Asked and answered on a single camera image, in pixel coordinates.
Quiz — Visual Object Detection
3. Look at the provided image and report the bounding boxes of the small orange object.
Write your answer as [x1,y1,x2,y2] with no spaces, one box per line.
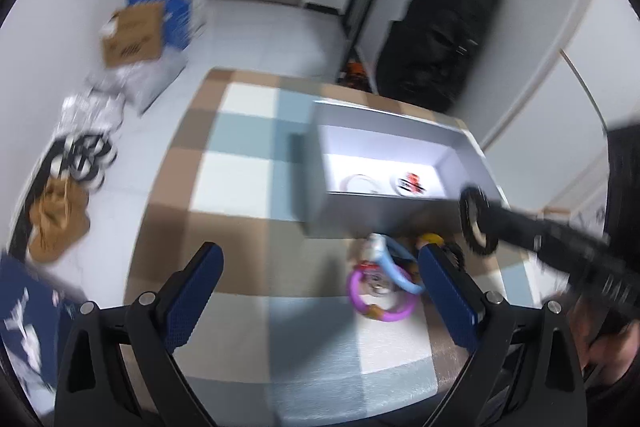
[340,59,374,88]

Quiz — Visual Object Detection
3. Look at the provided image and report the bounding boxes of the grey cardboard box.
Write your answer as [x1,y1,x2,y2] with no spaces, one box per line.
[302,99,511,240]

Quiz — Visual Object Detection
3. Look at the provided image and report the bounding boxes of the brown cardboard box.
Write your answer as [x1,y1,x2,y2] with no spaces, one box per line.
[101,3,166,68]

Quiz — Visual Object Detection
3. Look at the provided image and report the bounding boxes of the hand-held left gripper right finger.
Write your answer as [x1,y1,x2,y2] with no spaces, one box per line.
[418,243,588,427]

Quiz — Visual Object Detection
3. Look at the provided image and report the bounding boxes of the purple plastic bracelet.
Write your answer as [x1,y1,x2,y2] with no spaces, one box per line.
[348,266,417,324]

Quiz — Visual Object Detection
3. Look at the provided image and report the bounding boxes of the black beaded bracelet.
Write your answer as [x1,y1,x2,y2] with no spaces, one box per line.
[457,184,501,258]

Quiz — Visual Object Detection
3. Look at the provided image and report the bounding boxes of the blue cardboard box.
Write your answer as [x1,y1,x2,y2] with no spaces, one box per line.
[127,0,193,50]

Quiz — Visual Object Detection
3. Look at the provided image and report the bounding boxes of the white ring bracelet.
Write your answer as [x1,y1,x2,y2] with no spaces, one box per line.
[340,173,381,194]

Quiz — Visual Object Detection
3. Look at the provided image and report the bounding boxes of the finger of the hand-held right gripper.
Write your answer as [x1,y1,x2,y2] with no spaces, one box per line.
[477,199,548,255]

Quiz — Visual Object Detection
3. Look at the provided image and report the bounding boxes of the blue printed cloth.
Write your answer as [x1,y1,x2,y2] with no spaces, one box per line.
[0,254,83,390]

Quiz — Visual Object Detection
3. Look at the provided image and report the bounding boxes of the checked tablecloth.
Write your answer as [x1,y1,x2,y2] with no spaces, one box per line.
[120,67,548,427]

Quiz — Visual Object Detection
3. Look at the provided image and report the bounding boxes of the brown bag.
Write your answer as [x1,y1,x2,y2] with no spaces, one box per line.
[27,179,92,265]

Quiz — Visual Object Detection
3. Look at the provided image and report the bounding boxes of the red patterned ring in box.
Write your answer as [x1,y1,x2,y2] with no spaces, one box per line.
[390,172,428,196]

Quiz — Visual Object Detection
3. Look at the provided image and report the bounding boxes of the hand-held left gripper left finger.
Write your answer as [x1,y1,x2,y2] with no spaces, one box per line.
[54,242,224,427]

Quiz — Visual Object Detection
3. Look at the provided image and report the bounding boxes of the person's right hand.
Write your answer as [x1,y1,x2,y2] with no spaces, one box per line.
[572,294,640,373]

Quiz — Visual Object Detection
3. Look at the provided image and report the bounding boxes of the light blue plastic bracelet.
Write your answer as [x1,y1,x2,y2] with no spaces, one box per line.
[369,233,426,296]

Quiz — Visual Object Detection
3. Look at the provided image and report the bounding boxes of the white plastic bags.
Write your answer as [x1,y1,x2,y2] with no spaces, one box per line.
[60,57,188,132]

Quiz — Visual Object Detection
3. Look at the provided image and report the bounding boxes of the black coat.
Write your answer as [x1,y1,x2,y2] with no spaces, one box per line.
[375,0,501,112]

